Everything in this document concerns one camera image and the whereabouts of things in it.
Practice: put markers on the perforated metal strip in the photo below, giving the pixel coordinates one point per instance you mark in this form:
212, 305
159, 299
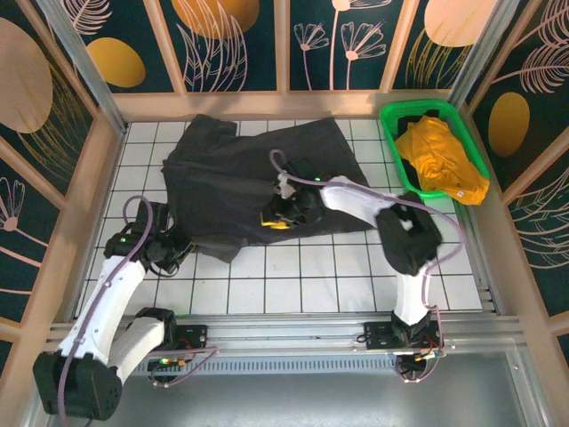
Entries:
289, 366

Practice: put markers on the sheet metal tray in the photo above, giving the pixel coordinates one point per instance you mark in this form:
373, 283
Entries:
289, 400

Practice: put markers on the aluminium corner post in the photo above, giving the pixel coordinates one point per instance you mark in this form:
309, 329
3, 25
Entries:
480, 53
84, 58

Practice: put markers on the green plastic basket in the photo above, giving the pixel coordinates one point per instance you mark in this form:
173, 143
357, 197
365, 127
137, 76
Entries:
453, 120

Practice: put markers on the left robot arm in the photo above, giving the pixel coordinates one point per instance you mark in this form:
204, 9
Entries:
106, 307

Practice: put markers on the yellow t-shirt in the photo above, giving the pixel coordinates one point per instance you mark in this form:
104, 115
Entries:
440, 155

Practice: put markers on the aluminium mounting rail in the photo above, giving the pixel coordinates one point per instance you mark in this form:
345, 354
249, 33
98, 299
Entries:
289, 331

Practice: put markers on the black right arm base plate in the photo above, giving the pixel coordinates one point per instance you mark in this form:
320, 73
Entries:
378, 335

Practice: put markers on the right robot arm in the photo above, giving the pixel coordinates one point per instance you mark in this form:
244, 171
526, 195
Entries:
411, 293

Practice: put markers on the dark grey t-shirt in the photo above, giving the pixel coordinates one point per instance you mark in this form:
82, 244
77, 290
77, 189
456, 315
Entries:
222, 191

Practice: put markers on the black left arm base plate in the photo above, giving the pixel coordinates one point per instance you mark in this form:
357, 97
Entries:
195, 335

